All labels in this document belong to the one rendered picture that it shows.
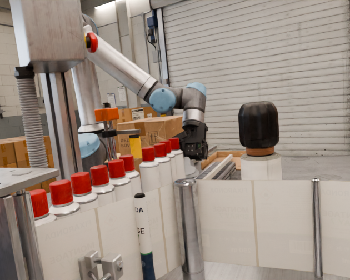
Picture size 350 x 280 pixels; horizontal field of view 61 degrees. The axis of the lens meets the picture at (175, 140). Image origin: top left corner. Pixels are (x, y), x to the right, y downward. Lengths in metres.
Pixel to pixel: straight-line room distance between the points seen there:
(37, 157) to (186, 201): 0.30
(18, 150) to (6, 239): 3.80
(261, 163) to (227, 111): 4.61
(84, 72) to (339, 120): 4.19
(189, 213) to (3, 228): 0.28
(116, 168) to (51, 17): 0.30
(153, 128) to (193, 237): 0.82
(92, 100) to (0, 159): 2.95
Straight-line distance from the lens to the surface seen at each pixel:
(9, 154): 4.01
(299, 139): 4.97
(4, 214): 0.28
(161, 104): 0.89
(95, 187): 0.59
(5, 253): 0.30
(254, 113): 0.62
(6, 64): 6.74
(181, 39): 5.65
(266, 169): 0.63
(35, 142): 0.61
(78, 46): 0.58
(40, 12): 0.58
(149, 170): 0.75
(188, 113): 1.00
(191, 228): 0.49
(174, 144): 0.89
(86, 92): 1.09
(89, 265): 0.43
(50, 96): 0.73
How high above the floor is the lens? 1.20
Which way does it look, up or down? 8 degrees down
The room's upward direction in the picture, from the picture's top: 6 degrees counter-clockwise
